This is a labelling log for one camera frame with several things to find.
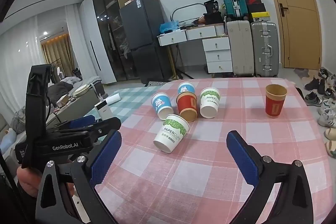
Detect grey low table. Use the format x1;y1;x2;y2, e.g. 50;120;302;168
51;86;101;123

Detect wooden door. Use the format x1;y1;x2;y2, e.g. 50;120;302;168
256;0;322;69

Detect brown curtain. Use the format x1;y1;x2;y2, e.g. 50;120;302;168
42;35;73;77

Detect white sheer curtain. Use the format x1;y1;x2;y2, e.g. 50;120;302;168
0;2;87;119

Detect white paper roll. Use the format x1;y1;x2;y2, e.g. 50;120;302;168
105;93;121;105

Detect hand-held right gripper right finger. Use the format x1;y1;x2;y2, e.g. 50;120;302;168
226;131;314;224

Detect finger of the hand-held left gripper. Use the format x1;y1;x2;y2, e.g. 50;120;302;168
69;115;96;130
79;117;122;145

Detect black bag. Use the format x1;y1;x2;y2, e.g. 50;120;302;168
203;13;225;25

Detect white green paper cup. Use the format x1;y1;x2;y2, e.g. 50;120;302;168
199;88;221;119
154;114;190;153

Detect red black shoe box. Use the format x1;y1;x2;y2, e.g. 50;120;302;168
245;0;268;14

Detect row of shoes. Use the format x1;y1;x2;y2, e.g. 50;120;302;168
297;67;336;159

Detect black white striped mat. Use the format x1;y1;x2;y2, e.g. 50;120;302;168
144;79;174;87

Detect silver suitcase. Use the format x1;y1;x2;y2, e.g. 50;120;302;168
251;21;280;78

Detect beige suitcase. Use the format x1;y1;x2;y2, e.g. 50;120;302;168
226;20;255;78

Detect dark glass cabinet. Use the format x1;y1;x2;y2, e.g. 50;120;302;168
92;0;139;81

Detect white wardrobe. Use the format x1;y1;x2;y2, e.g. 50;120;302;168
79;0;117;84

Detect person's left hand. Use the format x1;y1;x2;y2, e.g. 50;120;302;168
16;165;44;198

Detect white power station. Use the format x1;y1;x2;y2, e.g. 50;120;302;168
94;101;109;121

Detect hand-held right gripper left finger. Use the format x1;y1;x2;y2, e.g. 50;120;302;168
35;130;122;224

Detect red brown paper cup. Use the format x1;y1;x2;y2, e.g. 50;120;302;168
265;84;288;118
176;92;198;122

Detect bed with grey blankets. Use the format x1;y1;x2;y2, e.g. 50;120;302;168
47;76;84;106

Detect dark grey fridge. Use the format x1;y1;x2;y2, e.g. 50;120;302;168
119;0;172;84

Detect blue white paper cup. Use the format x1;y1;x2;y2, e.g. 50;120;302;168
151;92;174;120
178;82;196;95

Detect blue plastic bag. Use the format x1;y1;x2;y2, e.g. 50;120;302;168
160;21;179;34

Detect grey curved tube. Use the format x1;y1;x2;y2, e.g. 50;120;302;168
172;3;208;21

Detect teal plaid rug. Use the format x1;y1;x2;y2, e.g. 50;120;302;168
105;86;160;132

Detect white desk with drawers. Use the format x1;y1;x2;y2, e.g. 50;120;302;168
157;24;234;80

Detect yellow black shoe box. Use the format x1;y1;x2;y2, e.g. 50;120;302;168
249;11;271;22

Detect pink plaid tablecloth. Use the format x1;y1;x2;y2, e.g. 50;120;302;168
94;77;331;224

